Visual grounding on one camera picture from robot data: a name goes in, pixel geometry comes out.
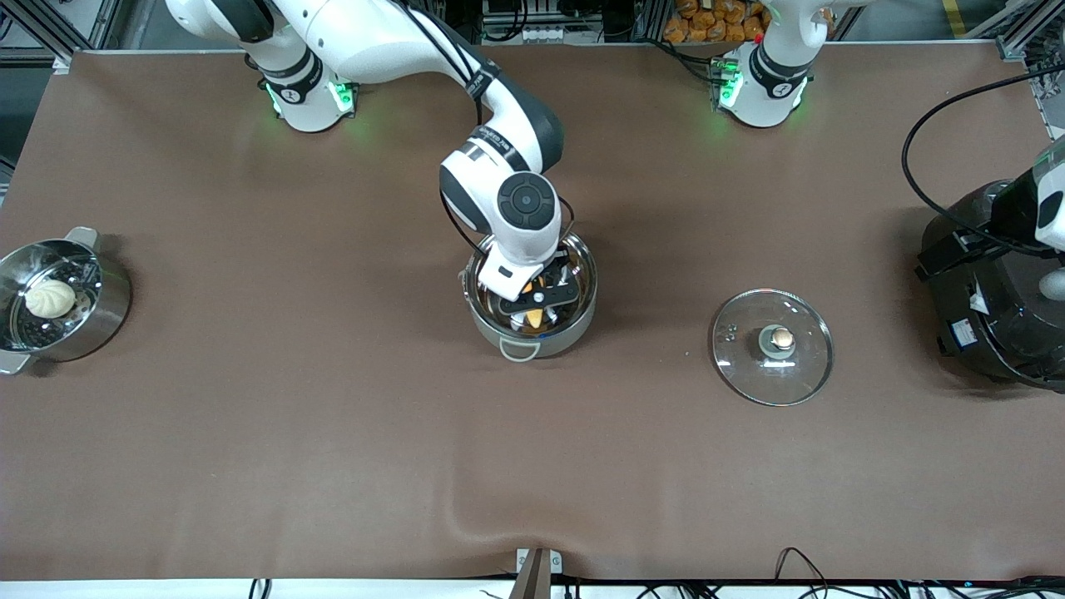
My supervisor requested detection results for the glass pot lid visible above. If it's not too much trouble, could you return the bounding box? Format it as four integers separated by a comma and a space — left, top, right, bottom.
711, 288, 835, 408

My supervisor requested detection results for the stainless steel pot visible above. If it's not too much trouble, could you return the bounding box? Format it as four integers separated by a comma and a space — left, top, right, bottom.
458, 231, 600, 364

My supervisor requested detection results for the steel steamer pot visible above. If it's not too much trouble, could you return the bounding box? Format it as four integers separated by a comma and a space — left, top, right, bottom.
0, 226, 133, 376

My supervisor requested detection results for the black rice cooker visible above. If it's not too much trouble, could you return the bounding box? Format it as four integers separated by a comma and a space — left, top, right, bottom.
919, 179, 1065, 393

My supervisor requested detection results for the brown table mat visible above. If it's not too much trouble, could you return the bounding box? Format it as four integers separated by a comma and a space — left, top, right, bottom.
0, 46, 1065, 582

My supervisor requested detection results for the basket of bread rolls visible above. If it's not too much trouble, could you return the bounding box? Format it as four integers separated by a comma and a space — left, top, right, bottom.
663, 0, 771, 45

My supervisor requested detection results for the white steamed bun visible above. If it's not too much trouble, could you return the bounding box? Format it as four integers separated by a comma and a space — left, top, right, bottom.
24, 279, 77, 319

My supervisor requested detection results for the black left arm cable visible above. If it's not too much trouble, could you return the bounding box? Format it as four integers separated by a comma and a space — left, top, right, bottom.
902, 65, 1065, 255

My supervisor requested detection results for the aluminium frame profile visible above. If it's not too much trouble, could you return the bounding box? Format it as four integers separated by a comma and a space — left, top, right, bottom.
994, 12, 1051, 63

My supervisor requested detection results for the metal table bracket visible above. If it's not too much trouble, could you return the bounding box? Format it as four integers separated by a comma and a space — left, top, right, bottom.
515, 547, 564, 599

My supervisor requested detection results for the black looped cable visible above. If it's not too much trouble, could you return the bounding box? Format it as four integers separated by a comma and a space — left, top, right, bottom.
774, 547, 833, 596

